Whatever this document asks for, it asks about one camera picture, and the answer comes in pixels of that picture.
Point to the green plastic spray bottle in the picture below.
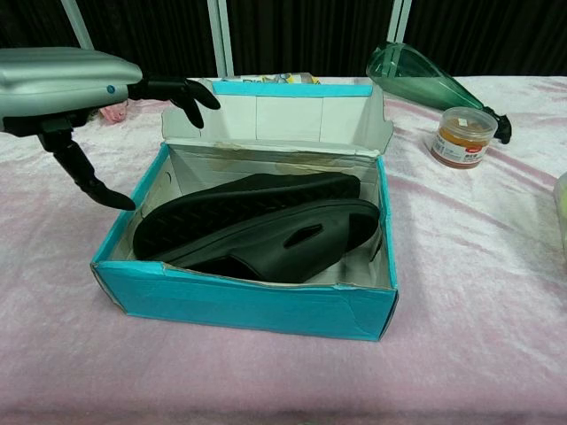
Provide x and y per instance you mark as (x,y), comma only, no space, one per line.
(416,79)

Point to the teal cardboard shoe box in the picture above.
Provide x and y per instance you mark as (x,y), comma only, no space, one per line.
(248,305)

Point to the yellow white snack package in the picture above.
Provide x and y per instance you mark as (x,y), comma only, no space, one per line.
(274,79)

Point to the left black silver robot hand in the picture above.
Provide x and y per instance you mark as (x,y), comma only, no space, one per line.
(53,84)

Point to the pink velvet table cloth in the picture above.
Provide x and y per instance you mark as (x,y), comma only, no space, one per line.
(266,380)

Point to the clear jar with amber contents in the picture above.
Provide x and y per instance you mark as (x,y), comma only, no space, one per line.
(460,141)

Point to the white metal frame post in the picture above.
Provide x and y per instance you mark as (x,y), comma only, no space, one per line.
(80,26)
(221,35)
(398,22)

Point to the black pleated curtain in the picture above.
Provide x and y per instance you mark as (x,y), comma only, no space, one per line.
(305,35)

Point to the pink artificial flower bouquet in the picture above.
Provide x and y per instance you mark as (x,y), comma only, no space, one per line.
(113,113)

